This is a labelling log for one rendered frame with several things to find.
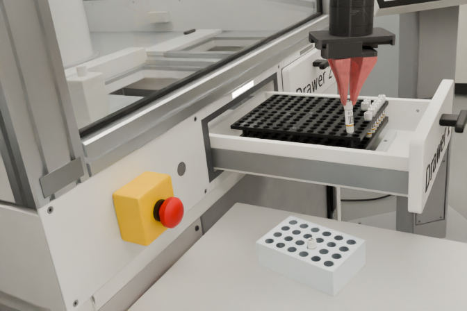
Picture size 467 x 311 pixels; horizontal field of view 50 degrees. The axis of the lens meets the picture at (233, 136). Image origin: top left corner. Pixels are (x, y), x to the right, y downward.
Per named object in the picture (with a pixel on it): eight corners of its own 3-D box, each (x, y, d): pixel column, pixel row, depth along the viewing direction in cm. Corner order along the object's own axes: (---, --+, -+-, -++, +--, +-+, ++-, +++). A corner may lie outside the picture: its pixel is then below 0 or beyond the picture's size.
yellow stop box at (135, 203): (183, 221, 70) (175, 173, 67) (151, 249, 64) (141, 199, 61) (153, 214, 72) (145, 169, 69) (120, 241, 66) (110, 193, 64)
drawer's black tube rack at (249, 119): (388, 134, 91) (388, 100, 89) (361, 176, 77) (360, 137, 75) (276, 124, 102) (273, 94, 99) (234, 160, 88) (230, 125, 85)
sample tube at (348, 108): (355, 132, 72) (353, 101, 70) (347, 133, 72) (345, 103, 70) (353, 129, 73) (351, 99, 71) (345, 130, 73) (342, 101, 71)
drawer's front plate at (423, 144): (450, 137, 91) (454, 78, 87) (420, 216, 68) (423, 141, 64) (440, 136, 92) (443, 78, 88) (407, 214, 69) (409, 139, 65)
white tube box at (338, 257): (365, 263, 69) (365, 239, 68) (333, 297, 64) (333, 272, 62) (292, 236, 77) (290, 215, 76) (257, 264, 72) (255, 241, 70)
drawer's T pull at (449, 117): (468, 116, 78) (469, 108, 78) (463, 135, 72) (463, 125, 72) (443, 115, 80) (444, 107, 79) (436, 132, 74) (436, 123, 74)
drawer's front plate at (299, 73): (335, 81, 132) (334, 39, 128) (292, 119, 109) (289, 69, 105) (329, 80, 133) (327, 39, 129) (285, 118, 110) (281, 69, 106)
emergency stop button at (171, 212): (188, 219, 67) (184, 192, 65) (171, 235, 63) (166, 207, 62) (170, 215, 68) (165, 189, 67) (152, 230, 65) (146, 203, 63)
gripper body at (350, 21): (308, 44, 71) (308, -11, 68) (379, 39, 71) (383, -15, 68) (317, 54, 65) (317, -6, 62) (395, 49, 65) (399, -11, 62)
